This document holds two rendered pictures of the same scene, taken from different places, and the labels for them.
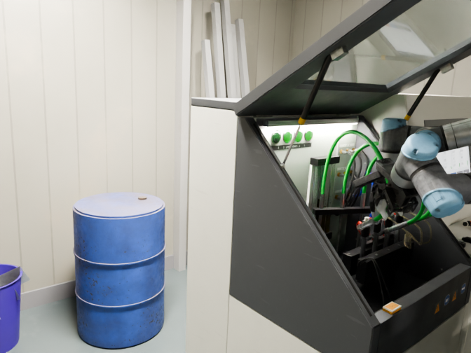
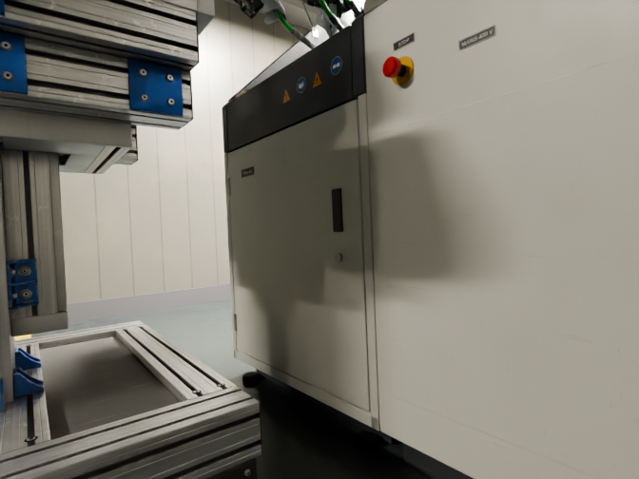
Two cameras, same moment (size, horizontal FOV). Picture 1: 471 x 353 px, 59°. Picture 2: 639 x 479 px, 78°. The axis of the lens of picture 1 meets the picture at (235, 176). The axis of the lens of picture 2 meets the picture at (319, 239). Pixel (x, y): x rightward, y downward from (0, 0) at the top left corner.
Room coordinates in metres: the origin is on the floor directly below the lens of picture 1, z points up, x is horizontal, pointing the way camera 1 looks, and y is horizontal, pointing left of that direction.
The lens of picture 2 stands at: (1.37, -1.74, 0.50)
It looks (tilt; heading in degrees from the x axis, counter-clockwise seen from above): 1 degrees down; 93
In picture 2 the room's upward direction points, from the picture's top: 2 degrees counter-clockwise
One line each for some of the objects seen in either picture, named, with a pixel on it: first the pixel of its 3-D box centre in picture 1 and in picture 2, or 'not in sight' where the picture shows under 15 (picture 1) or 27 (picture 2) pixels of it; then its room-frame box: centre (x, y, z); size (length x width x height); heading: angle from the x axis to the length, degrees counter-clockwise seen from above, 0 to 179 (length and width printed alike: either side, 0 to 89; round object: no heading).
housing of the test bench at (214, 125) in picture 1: (316, 250); not in sight; (1.98, -0.43, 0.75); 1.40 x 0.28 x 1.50; 131
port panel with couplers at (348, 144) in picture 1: (346, 172); not in sight; (1.76, -0.48, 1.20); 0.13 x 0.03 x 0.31; 131
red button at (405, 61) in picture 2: not in sight; (396, 68); (1.49, -0.99, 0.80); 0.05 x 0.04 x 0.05; 131
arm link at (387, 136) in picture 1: (392, 135); not in sight; (1.36, -0.51, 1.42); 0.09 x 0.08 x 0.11; 67
